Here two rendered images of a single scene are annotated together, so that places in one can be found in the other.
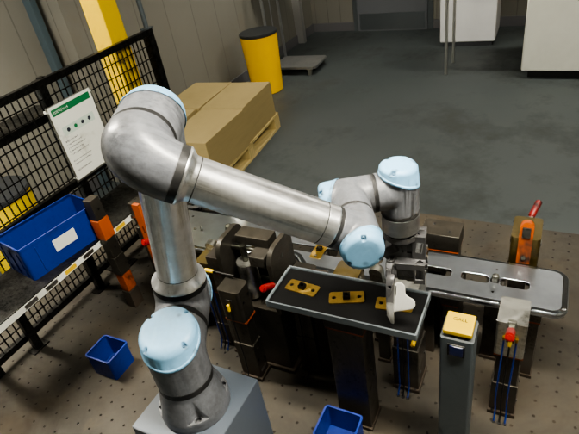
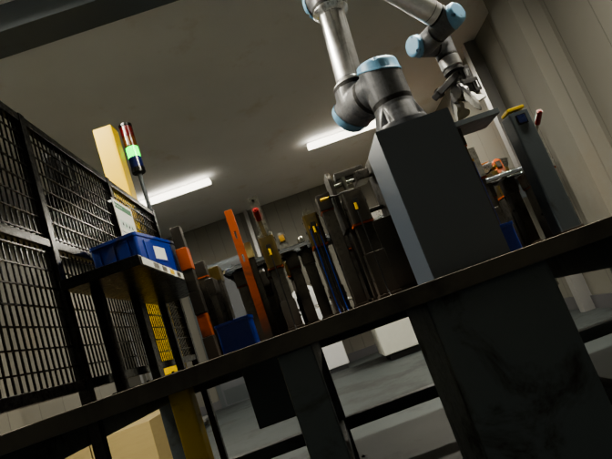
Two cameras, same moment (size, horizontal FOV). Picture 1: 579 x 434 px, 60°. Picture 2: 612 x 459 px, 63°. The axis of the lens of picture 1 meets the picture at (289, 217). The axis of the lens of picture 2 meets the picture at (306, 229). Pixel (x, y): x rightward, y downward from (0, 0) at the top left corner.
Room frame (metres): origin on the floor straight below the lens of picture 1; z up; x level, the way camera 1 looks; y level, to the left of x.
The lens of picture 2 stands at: (-0.19, 1.31, 0.69)
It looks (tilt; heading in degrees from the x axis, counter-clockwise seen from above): 11 degrees up; 325
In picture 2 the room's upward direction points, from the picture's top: 20 degrees counter-clockwise
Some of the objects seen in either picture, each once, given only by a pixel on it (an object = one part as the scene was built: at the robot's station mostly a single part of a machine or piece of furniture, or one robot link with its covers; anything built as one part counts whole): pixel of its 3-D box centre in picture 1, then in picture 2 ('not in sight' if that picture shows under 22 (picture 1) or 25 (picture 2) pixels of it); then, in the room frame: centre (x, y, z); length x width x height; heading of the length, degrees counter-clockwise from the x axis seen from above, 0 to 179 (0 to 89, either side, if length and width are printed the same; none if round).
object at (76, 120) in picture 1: (82, 133); (128, 237); (1.90, 0.74, 1.30); 0.23 x 0.02 x 0.31; 149
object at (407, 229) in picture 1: (401, 220); (450, 65); (0.82, -0.22, 1.40); 0.08 x 0.08 x 0.05
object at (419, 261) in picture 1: (405, 252); (461, 84); (0.81, -0.23, 1.32); 0.09 x 0.08 x 0.12; 67
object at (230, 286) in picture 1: (243, 335); (371, 242); (1.08, 0.20, 0.89); 0.09 x 0.08 x 0.38; 149
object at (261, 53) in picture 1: (263, 61); not in sight; (5.73, -0.03, 0.34); 0.43 x 0.42 x 0.67; 58
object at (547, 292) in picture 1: (326, 251); (388, 219); (1.27, -0.10, 1.00); 1.38 x 0.22 x 0.02; 59
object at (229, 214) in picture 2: (158, 263); (249, 273); (1.44, 0.49, 0.95); 0.03 x 0.01 x 0.50; 59
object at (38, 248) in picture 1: (52, 234); (139, 262); (1.52, 0.83, 1.09); 0.30 x 0.17 x 0.13; 139
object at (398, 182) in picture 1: (397, 188); (442, 45); (0.82, -0.22, 1.48); 0.09 x 0.08 x 0.11; 87
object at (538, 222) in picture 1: (521, 271); (511, 210); (1.14, -0.68, 0.88); 0.14 x 0.09 x 0.36; 149
